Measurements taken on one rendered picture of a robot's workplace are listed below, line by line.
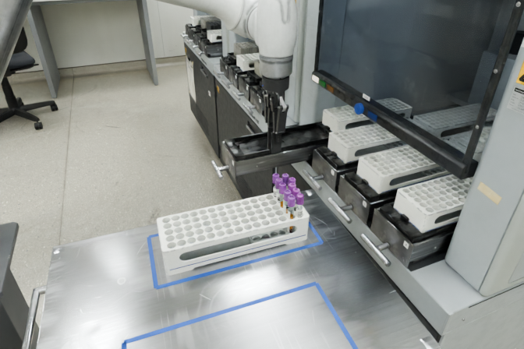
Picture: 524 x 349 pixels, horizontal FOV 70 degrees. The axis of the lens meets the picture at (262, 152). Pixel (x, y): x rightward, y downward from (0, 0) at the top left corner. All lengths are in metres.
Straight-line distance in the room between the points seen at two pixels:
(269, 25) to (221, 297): 0.62
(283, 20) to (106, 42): 3.72
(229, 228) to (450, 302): 0.47
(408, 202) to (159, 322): 0.57
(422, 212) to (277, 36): 0.53
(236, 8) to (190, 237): 0.62
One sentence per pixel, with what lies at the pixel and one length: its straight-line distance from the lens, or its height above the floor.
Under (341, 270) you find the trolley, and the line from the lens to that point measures 0.77.
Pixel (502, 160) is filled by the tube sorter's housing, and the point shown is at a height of 1.03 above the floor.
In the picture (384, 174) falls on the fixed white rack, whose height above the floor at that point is 0.86.
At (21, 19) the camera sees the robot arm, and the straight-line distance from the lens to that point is 1.05.
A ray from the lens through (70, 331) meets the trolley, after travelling 0.74.
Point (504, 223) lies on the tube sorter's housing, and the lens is 0.82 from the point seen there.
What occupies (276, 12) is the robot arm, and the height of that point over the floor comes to 1.21.
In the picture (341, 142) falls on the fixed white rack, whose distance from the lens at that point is 1.08.
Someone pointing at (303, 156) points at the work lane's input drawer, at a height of 0.77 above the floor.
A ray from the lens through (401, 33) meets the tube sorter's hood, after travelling 0.90.
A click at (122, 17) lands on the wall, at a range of 4.52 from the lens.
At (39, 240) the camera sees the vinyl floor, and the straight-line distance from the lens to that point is 2.29.
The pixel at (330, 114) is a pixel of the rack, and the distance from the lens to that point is 1.24.
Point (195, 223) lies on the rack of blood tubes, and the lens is 0.76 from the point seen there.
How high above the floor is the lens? 1.38
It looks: 31 degrees down
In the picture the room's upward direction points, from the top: straight up
